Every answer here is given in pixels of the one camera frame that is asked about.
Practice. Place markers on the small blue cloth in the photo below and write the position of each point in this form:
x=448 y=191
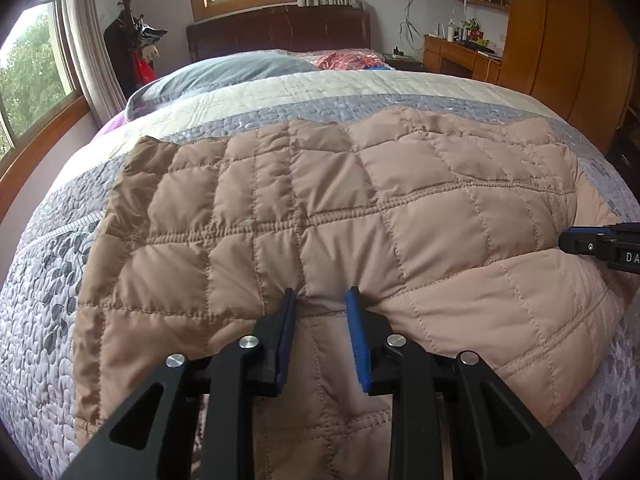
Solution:
x=377 y=66

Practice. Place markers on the wooden wardrobe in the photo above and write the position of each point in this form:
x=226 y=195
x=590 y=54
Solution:
x=565 y=45

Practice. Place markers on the grey-blue pillow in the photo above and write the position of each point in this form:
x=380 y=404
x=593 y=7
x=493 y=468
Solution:
x=225 y=72

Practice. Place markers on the dark wooden headboard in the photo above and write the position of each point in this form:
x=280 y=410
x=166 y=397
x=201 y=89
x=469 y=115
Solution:
x=280 y=30

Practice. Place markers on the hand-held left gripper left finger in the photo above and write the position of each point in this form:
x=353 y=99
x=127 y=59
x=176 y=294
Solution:
x=286 y=340

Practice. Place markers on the beige quilted coat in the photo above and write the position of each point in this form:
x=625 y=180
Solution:
x=400 y=220

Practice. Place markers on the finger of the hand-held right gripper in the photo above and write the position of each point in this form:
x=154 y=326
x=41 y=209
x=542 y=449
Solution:
x=582 y=242

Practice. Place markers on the red floral pillow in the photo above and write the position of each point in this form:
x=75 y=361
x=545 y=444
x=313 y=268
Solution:
x=345 y=61

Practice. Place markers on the coat rack with clothes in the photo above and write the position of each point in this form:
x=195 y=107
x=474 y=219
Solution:
x=122 y=55

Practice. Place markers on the wooden desk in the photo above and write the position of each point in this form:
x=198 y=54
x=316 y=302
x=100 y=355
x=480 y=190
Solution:
x=455 y=57

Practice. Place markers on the black chair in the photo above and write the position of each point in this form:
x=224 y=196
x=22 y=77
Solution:
x=627 y=155

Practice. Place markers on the large wooden-framed window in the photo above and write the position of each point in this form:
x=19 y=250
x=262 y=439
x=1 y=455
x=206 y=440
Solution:
x=30 y=75

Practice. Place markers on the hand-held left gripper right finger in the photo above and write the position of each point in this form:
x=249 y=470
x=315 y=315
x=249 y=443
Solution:
x=358 y=340

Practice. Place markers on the purple bed sheet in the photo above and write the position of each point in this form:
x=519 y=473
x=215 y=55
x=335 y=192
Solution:
x=112 y=125

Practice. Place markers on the bed with pebble-pattern quilt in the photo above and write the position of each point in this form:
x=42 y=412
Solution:
x=50 y=270

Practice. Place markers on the dark nightstand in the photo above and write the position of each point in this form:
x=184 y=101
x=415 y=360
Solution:
x=405 y=63

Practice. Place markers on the long beige curtain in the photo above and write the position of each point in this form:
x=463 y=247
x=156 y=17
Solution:
x=95 y=45

